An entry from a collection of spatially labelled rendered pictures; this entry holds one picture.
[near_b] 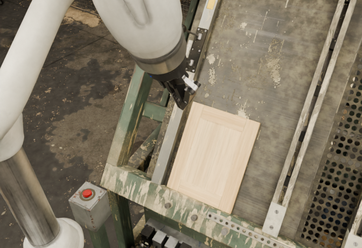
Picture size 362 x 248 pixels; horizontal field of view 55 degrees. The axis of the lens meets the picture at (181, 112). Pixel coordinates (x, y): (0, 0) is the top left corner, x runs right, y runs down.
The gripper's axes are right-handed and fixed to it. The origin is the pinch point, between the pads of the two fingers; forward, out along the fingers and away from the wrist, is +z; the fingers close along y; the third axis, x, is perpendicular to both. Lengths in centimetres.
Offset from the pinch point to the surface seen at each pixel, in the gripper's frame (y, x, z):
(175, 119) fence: 26, -7, 76
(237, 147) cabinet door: -4, -13, 76
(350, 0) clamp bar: -11, -77, 47
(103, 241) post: 26, 59, 103
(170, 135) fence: 24, 0, 78
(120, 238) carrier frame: 28, 59, 135
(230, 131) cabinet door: 2, -17, 75
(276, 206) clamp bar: -30, -2, 74
